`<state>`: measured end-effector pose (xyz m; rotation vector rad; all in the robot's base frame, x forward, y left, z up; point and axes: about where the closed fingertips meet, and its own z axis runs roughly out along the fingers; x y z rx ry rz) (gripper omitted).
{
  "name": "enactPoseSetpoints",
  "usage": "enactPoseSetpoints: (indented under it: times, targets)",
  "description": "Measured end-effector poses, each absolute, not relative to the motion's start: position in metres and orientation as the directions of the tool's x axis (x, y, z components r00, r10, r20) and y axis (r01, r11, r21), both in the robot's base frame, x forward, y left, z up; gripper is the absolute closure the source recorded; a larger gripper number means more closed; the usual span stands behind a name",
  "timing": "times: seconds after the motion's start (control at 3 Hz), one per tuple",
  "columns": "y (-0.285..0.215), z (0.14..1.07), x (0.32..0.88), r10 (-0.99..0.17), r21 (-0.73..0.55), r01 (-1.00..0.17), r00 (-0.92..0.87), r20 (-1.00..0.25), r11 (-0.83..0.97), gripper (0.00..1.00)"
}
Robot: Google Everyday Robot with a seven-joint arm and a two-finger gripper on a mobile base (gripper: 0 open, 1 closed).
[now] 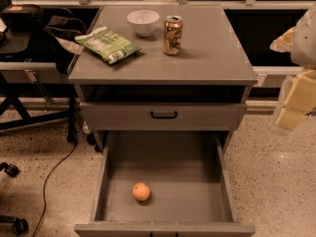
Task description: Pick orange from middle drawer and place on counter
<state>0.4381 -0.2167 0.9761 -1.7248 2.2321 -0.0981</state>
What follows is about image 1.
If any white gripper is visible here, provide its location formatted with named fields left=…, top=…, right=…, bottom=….
left=270, top=3, right=316, bottom=136

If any orange fruit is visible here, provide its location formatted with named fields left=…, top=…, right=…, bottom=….
left=132, top=183, right=150, bottom=201

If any grey drawer cabinet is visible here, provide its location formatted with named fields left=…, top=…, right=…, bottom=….
left=69, top=5, right=256, bottom=148

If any open grey middle drawer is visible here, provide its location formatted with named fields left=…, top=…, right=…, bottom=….
left=74, top=131, right=255, bottom=237

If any closed grey top drawer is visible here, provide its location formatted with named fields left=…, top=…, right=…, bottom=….
left=80, top=102, right=247, bottom=131

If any gold soda can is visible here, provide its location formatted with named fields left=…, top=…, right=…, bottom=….
left=163, top=16, right=183, bottom=55

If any white ceramic bowl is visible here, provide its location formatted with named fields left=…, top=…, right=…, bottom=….
left=126, top=10, right=160, bottom=37

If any green chip bag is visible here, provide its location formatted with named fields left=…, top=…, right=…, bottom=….
left=75, top=27, right=141, bottom=65

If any dark jacket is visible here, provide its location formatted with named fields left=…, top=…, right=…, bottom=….
left=44, top=16, right=87, bottom=74

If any black chair caster upper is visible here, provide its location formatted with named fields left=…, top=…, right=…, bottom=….
left=0, top=162, right=20, bottom=178

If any black chair caster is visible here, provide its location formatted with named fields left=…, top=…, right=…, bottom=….
left=0, top=215, right=29, bottom=235
left=0, top=162, right=20, bottom=178

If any black chair caster lower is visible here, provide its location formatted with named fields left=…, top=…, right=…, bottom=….
left=0, top=215, right=29, bottom=235

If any black drawer handle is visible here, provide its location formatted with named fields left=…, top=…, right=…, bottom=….
left=150, top=111, right=178, bottom=119

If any black floor cable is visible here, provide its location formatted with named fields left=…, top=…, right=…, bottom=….
left=32, top=141, right=78, bottom=237

